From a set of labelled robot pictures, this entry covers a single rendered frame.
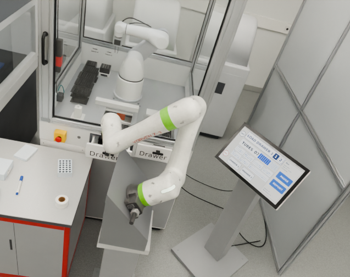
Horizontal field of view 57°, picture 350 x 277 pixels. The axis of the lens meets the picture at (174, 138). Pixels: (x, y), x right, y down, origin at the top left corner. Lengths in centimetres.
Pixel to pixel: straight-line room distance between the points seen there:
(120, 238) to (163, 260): 102
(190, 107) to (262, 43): 394
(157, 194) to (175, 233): 134
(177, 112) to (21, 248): 127
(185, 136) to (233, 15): 66
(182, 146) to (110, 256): 77
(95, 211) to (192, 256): 86
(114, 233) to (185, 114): 71
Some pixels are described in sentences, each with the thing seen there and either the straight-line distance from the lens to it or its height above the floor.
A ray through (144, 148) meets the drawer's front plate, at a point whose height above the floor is 91.
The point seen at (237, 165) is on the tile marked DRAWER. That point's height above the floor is 100.
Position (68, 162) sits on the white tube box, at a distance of 214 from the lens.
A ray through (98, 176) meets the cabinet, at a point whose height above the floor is 54.
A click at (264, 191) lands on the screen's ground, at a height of 99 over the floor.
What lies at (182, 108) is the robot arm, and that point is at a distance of 146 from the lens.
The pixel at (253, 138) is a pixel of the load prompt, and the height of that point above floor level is 116.
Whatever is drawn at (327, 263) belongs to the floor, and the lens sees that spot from 343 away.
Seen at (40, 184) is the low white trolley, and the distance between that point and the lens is 206.
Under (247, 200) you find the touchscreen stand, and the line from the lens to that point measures 229.
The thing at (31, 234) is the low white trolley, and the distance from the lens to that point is 205.
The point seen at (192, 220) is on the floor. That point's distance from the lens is 303.
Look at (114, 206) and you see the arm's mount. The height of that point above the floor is 107.
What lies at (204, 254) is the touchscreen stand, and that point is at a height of 4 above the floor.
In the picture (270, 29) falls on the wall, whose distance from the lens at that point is 521.
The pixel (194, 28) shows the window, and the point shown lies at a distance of 179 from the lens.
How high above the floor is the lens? 227
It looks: 36 degrees down
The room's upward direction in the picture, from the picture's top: 17 degrees clockwise
